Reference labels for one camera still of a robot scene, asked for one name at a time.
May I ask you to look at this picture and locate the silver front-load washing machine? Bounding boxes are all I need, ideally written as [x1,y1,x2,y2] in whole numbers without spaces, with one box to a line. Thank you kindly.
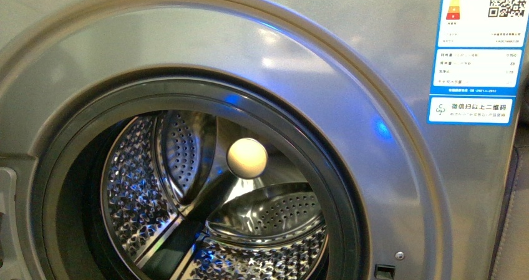
[1,0,528,279]

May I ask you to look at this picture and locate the stainless steel washer drum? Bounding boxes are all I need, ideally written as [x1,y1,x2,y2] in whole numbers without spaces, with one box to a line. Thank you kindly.
[100,110,328,279]

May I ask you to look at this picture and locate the blue white energy label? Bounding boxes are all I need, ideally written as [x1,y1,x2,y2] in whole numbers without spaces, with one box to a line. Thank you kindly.
[427,0,528,126]

